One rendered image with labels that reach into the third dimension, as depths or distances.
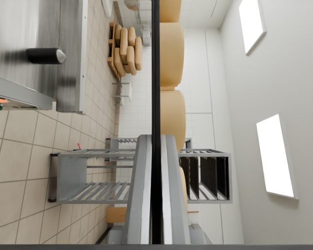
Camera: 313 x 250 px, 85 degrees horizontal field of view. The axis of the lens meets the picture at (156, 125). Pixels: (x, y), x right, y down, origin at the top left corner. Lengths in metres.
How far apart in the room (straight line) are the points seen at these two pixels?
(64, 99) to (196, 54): 5.12
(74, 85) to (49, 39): 0.11
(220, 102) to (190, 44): 1.96
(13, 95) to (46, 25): 0.20
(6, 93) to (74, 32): 0.25
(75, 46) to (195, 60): 4.91
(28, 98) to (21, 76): 0.04
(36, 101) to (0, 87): 0.08
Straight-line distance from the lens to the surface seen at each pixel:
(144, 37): 5.27
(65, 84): 0.50
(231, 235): 4.82
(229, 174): 1.86
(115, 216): 4.23
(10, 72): 0.40
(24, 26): 0.46
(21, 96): 0.41
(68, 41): 0.54
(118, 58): 4.20
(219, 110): 4.83
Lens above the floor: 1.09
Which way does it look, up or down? level
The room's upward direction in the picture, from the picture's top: 90 degrees clockwise
